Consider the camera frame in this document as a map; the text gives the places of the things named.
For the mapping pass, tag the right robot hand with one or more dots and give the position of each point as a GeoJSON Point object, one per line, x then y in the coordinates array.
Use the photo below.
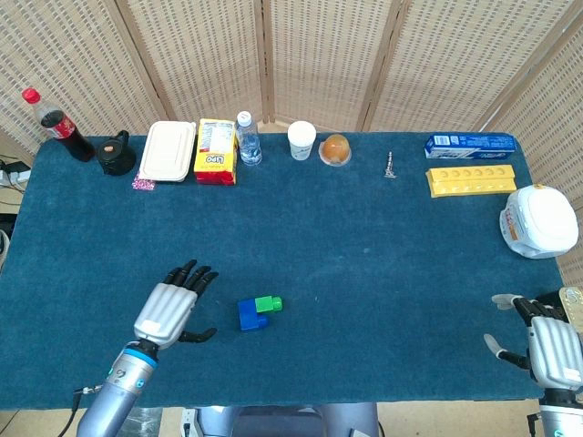
{"type": "Point", "coordinates": [555, 350]}

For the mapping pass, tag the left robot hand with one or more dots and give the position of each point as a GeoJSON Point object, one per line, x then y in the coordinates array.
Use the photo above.
{"type": "Point", "coordinates": [164, 314]}

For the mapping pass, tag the blue toy block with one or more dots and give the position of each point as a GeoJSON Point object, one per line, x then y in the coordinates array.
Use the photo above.
{"type": "Point", "coordinates": [248, 316]}

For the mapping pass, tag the green toy block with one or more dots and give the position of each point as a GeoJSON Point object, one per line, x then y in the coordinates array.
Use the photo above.
{"type": "Point", "coordinates": [268, 304]}

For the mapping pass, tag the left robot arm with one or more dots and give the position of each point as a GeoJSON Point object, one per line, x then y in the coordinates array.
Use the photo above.
{"type": "Point", "coordinates": [116, 391]}

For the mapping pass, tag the dark packet at edge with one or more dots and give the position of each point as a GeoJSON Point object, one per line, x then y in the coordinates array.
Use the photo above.
{"type": "Point", "coordinates": [575, 305]}

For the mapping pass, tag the white round container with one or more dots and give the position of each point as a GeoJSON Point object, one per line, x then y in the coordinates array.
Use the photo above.
{"type": "Point", "coordinates": [542, 223]}

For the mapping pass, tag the pink patterned small packet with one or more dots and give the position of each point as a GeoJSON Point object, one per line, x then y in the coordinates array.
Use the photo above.
{"type": "Point", "coordinates": [142, 185]}

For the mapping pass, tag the grey robot torso base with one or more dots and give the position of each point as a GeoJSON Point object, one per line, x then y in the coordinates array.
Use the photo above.
{"type": "Point", "coordinates": [282, 421]}

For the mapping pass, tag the black round jar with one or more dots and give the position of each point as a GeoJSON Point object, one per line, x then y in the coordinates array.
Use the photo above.
{"type": "Point", "coordinates": [116, 159]}

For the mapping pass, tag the beige lidded lunch box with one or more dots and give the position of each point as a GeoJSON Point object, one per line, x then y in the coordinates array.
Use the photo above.
{"type": "Point", "coordinates": [166, 150]}

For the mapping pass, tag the blue carpet table cover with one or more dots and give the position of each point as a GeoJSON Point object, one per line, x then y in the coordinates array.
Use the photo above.
{"type": "Point", "coordinates": [341, 255]}

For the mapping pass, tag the yellow plastic holder tray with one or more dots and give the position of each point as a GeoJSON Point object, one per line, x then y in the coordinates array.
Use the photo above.
{"type": "Point", "coordinates": [471, 182]}

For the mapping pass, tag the clear water bottle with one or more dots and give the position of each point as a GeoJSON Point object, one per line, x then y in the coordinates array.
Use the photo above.
{"type": "Point", "coordinates": [249, 143]}

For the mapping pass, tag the white power strip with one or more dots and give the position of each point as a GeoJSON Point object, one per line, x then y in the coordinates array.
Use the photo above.
{"type": "Point", "coordinates": [16, 174]}

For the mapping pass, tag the cola bottle red cap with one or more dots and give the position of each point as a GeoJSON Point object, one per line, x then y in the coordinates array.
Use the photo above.
{"type": "Point", "coordinates": [64, 129]}

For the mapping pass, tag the blue white toothpaste box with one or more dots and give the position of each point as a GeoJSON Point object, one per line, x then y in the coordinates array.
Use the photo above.
{"type": "Point", "coordinates": [471, 146]}

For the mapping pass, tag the white paper cup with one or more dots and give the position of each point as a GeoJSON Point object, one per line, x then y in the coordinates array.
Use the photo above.
{"type": "Point", "coordinates": [301, 139]}

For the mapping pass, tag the orange jelly cup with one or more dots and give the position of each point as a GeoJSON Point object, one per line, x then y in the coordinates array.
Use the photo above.
{"type": "Point", "coordinates": [335, 149]}

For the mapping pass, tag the woven bamboo folding screen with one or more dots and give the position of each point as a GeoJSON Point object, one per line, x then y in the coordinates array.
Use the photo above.
{"type": "Point", "coordinates": [319, 59]}

